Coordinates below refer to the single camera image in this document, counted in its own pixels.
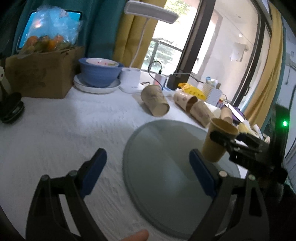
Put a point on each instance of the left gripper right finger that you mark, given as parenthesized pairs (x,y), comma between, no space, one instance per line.
(237,211)

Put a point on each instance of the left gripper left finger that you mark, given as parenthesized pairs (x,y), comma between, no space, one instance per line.
(46,220)

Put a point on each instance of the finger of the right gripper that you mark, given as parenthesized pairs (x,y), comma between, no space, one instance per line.
(220,141)
(250,140)

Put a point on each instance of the plain brown paper cup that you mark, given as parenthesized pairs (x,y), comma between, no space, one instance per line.
(217,124)

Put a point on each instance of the bamboo print paper cup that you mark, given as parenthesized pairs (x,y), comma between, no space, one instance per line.
(226,115)

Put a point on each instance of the white inside paper cup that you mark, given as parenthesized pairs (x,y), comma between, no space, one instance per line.
(214,110)

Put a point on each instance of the brown paper cup lying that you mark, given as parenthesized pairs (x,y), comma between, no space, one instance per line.
(201,113)

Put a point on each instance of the printed paper cup lying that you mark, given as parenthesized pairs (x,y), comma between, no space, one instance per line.
(154,99)

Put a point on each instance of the white tube bottle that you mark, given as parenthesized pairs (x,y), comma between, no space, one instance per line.
(258,131)

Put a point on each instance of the purple cloth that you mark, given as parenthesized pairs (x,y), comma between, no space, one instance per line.
(236,114)

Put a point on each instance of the white plastic basket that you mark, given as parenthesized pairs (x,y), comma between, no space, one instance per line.
(212,94)

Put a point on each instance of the blue snack packet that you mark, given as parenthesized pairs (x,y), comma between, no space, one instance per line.
(213,82)

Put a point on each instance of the yellow wipes pack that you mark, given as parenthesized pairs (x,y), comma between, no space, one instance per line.
(189,89)

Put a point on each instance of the grey round glass turntable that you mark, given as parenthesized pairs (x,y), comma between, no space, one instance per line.
(159,178)

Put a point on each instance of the black power adapter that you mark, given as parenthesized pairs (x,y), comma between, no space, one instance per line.
(173,81)

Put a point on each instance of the white power strip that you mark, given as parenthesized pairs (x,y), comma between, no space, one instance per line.
(162,81)

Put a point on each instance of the white desk lamp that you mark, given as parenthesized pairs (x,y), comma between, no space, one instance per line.
(130,76)

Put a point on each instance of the black tape dispenser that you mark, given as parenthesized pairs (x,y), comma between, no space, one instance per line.
(12,106)

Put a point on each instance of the yellow curtain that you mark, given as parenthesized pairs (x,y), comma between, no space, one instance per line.
(132,41)

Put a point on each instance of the blue ceramic bowl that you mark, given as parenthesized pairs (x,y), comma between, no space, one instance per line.
(98,75)

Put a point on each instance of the brown cardboard box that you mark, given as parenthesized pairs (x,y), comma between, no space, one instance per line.
(44,75)

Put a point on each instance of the bag of oranges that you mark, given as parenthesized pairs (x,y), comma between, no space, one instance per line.
(45,44)

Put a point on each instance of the black window frame post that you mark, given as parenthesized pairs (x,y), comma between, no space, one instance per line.
(196,36)

